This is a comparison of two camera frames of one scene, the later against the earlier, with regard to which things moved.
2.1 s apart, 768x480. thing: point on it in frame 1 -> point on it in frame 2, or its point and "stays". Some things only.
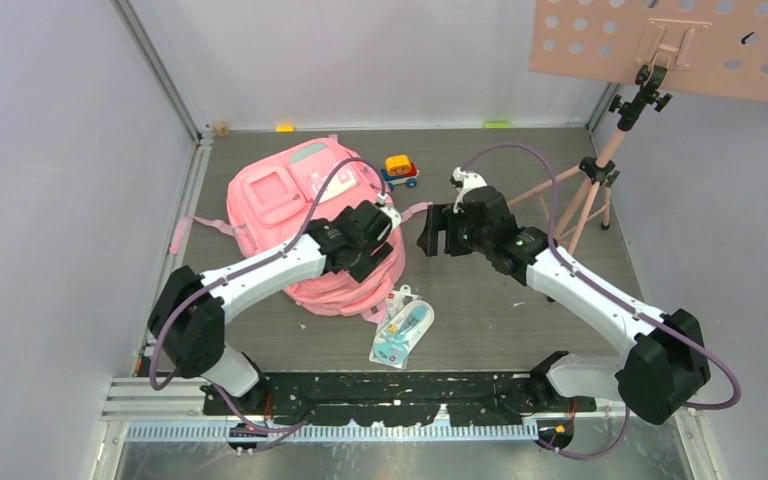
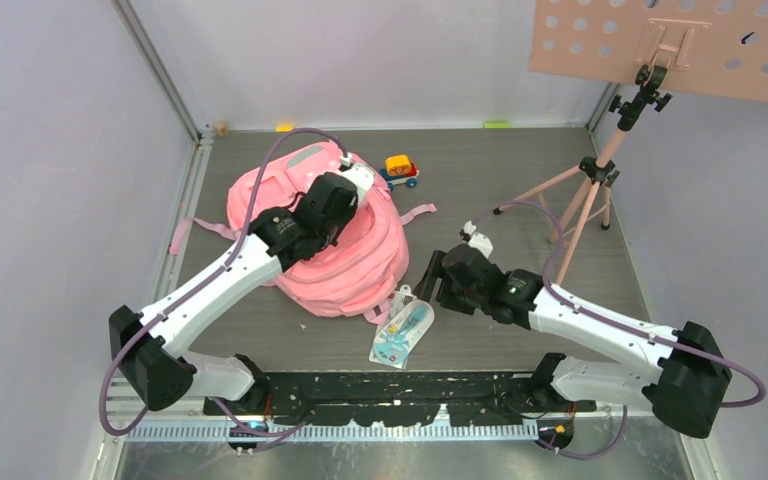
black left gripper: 374,252 -> 347,217
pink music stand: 754,50 stays
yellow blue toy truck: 400,170 stays
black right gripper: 442,217 -> 426,288
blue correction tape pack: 403,332 stays
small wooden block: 222,128 stays
